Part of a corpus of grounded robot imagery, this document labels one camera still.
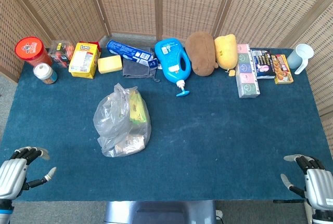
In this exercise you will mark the beige paper packet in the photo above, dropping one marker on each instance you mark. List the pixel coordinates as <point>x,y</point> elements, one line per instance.
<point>131,143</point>

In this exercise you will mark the blue carpet table mat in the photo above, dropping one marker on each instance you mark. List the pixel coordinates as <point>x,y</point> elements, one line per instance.
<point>203,135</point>

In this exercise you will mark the red yellow curry box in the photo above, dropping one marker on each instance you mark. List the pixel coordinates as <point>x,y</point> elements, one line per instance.
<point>282,69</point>

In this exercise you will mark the yellow green snack packet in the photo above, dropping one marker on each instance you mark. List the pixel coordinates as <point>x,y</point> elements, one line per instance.
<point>138,109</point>

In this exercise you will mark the brown capybara plush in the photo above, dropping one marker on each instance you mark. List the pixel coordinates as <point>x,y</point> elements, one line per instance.
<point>203,52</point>

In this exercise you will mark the yellow sponge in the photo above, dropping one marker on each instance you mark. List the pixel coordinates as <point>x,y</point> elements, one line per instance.
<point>109,64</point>

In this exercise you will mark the light blue measuring cup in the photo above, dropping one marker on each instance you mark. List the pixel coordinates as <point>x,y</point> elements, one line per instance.
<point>299,56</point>

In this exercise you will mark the small jar white lid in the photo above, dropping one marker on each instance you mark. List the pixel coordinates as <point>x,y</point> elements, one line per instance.
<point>44,73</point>

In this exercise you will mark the clear red black box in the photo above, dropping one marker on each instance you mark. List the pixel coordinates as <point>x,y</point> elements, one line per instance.
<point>61,52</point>

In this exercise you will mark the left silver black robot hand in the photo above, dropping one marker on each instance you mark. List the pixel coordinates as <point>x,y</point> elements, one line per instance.
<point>11,174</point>

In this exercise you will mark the dark blue snack packet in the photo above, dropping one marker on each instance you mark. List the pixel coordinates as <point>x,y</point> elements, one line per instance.
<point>262,64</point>

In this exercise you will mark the blue pump detergent bottle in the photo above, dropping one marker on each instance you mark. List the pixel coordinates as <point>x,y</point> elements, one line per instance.
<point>171,61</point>

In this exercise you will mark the grey cloth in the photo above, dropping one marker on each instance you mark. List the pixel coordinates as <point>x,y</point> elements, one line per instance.
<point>135,69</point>

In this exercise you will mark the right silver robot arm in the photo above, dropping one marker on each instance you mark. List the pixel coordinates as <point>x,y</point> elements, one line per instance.
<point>322,217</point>

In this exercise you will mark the clear plastic bag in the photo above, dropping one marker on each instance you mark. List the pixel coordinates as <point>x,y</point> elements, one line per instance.
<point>112,120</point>

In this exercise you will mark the pastel tissue pack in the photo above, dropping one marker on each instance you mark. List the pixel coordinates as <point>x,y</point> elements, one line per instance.
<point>246,76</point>

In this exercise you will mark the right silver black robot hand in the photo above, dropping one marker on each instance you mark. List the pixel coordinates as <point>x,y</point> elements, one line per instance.
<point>320,187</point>

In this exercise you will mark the grey robot torso base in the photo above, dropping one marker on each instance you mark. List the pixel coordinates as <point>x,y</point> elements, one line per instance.
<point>158,212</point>

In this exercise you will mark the red lidded canister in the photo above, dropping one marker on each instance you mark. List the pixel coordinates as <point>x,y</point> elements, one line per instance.
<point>30,48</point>

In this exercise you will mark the wicker folding screen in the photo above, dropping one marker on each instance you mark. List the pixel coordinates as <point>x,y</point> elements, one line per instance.
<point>197,3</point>

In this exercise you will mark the yellow biscuit box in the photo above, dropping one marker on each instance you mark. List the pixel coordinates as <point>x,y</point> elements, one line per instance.
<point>83,61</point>

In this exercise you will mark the blue toothpaste box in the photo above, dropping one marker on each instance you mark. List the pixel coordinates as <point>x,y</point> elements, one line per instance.
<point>127,51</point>

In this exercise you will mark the yellow plush toy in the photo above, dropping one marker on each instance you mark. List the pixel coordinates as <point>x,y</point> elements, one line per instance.
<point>226,51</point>

